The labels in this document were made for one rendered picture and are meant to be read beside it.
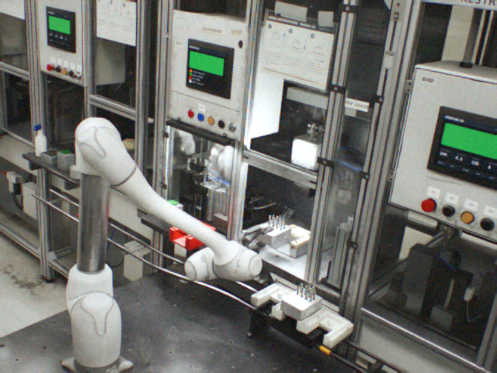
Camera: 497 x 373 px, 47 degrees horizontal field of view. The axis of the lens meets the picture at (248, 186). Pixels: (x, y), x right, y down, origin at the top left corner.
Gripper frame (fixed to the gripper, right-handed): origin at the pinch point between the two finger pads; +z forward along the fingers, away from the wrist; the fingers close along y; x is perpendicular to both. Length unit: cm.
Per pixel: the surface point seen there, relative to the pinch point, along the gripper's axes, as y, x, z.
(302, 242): -6.3, -6.4, 17.7
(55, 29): 59, 148, 0
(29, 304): -104, 157, -21
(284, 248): -12.2, 1.9, 16.6
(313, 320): -15.0, -35.2, -13.2
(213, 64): 62, 35, 1
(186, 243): -9.4, 28.5, -16.3
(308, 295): -10.3, -28.5, -8.0
